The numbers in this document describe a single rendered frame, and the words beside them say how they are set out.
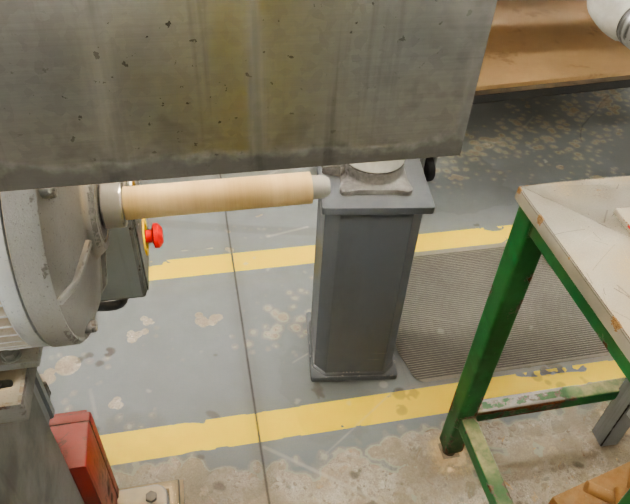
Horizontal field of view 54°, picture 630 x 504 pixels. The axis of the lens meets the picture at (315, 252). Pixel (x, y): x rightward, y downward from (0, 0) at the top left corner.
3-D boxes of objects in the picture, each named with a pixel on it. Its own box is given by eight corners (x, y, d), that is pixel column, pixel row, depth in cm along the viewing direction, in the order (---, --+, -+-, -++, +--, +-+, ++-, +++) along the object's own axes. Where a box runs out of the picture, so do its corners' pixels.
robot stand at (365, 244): (305, 315, 215) (314, 144, 167) (384, 314, 217) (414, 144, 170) (310, 381, 195) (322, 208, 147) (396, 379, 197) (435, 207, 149)
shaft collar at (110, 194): (107, 204, 62) (106, 239, 59) (98, 170, 58) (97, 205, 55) (128, 202, 62) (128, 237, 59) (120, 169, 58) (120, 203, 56)
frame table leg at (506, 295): (443, 460, 177) (531, 218, 116) (436, 443, 181) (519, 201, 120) (460, 457, 178) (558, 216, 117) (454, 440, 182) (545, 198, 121)
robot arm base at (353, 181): (318, 154, 164) (319, 136, 160) (400, 154, 166) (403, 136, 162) (323, 196, 151) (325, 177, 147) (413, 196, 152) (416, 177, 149)
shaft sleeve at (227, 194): (127, 203, 61) (127, 227, 59) (121, 179, 58) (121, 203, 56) (306, 187, 64) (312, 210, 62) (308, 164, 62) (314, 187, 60)
